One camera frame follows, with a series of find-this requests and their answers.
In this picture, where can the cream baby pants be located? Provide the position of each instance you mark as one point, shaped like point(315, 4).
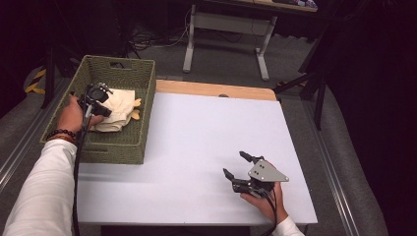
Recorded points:
point(119, 105)

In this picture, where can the green woven basket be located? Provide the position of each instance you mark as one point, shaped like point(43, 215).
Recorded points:
point(114, 147)

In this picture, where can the wooden table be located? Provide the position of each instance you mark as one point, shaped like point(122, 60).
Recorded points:
point(213, 89)

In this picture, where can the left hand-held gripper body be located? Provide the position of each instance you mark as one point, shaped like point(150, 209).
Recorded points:
point(95, 96)

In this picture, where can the black metal stand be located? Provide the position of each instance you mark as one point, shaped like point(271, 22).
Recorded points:
point(49, 78)

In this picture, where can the person's left hand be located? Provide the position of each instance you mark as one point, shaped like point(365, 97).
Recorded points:
point(72, 116)

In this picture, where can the black tripod stand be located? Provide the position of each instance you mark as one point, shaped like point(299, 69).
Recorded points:
point(316, 85)

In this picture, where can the desk with white legs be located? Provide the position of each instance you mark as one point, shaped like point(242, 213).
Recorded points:
point(229, 24)

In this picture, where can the colourful items on desk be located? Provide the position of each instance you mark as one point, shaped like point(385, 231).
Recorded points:
point(301, 3)

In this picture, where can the metal floor rail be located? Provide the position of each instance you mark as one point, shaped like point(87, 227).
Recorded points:
point(331, 164)
point(19, 147)

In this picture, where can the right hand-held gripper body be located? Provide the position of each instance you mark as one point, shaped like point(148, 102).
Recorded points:
point(265, 173)

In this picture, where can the person's right hand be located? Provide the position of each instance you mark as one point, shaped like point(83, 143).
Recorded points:
point(272, 205)

